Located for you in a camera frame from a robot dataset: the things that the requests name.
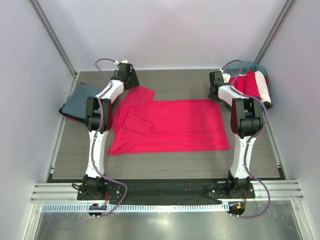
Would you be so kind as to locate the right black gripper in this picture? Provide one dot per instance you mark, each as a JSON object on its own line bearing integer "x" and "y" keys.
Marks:
{"x": 211, "y": 97}

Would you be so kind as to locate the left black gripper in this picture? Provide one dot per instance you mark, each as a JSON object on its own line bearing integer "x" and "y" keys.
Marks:
{"x": 135, "y": 81}

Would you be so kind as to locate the pink-red t shirt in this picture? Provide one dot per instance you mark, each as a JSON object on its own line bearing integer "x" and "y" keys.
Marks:
{"x": 144, "y": 125}

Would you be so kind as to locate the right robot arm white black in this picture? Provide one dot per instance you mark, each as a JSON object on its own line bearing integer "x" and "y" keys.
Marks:
{"x": 246, "y": 121}

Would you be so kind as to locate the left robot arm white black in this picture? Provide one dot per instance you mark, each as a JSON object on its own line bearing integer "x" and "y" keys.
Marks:
{"x": 98, "y": 120}

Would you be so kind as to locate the blue plastic basket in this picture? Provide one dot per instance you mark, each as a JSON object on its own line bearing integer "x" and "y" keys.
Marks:
{"x": 236, "y": 68}

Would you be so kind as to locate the red t shirt in basket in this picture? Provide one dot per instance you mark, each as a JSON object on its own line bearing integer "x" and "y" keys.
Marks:
{"x": 246, "y": 83}

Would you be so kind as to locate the white t shirt in basket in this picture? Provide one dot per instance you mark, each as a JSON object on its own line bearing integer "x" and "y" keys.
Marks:
{"x": 262, "y": 87}

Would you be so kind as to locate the green t shirt in basket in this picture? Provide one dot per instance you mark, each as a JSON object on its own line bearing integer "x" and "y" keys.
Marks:
{"x": 267, "y": 104}

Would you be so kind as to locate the folded grey-blue t shirt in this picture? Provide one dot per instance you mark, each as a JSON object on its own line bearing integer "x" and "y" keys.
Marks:
{"x": 75, "y": 104}

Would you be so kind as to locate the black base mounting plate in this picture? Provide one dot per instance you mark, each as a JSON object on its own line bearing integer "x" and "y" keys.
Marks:
{"x": 162, "y": 192}

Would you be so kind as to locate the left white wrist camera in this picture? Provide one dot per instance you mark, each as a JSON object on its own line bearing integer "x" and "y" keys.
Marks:
{"x": 119, "y": 62}

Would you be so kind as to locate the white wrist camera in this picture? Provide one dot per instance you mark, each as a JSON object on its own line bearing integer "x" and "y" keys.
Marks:
{"x": 119, "y": 62}
{"x": 226, "y": 77}

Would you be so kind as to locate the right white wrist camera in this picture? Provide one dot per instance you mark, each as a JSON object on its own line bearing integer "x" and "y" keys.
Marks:
{"x": 226, "y": 77}

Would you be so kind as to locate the left aluminium frame post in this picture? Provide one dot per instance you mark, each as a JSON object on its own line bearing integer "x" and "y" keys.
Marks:
{"x": 52, "y": 35}

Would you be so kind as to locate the aluminium frame post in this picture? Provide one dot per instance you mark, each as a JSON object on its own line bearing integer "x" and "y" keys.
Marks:
{"x": 280, "y": 19}
{"x": 52, "y": 35}

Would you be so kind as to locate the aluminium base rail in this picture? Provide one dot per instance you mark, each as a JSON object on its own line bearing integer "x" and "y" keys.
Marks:
{"x": 279, "y": 190}

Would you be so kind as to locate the right aluminium frame post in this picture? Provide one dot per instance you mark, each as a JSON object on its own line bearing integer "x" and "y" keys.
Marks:
{"x": 280, "y": 19}

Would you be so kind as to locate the white slotted cable duct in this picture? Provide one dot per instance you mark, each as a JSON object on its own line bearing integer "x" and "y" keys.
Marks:
{"x": 87, "y": 207}

